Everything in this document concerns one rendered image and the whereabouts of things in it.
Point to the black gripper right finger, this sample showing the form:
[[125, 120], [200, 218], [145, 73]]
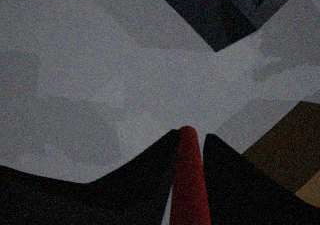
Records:
[[240, 194]]

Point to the red peg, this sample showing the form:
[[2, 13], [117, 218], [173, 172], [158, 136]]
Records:
[[189, 204]]

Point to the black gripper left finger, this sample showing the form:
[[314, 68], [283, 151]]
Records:
[[136, 193]]

